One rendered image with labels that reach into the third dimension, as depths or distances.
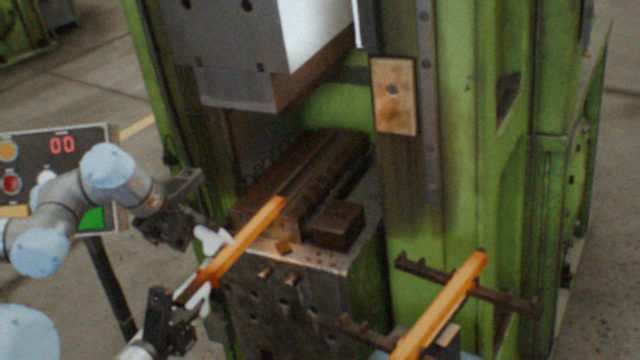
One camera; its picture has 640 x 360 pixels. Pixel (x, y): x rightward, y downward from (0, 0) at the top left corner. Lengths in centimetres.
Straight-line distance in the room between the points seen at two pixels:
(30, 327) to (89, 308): 213
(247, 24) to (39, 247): 60
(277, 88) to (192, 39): 21
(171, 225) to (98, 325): 178
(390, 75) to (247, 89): 30
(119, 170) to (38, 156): 71
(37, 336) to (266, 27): 71
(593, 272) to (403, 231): 143
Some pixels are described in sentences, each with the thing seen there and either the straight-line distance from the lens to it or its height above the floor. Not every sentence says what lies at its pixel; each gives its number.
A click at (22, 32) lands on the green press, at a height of 23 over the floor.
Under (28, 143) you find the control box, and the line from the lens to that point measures 184.
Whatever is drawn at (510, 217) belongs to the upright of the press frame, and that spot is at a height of 71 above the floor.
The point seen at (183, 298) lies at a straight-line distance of 139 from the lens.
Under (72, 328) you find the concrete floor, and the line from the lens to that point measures 308.
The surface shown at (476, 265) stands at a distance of 137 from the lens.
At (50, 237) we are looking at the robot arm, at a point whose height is 134.
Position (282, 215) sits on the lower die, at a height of 99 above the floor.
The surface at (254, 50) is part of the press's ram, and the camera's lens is 138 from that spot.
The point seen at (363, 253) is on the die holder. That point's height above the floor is 90.
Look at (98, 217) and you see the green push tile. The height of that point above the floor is 100.
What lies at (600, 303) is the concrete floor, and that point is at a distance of 280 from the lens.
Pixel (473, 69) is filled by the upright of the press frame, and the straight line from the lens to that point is 137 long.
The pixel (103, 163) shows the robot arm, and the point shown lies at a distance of 113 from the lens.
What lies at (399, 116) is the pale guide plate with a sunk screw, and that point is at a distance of 144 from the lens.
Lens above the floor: 190
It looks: 33 degrees down
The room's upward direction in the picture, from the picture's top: 9 degrees counter-clockwise
